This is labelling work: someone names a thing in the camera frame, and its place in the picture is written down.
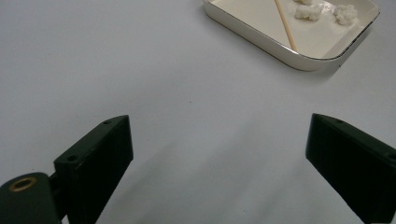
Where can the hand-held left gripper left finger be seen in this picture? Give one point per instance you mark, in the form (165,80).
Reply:
(96,161)

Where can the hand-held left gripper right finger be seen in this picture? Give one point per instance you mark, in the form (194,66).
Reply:
(351,168)

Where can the thin wooden skewer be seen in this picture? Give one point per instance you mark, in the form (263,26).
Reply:
(285,25)

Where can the white fluffy food piece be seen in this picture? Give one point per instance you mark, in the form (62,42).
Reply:
(308,13)
(345,14)

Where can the white enamel tray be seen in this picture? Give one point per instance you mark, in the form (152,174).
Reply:
(249,21)

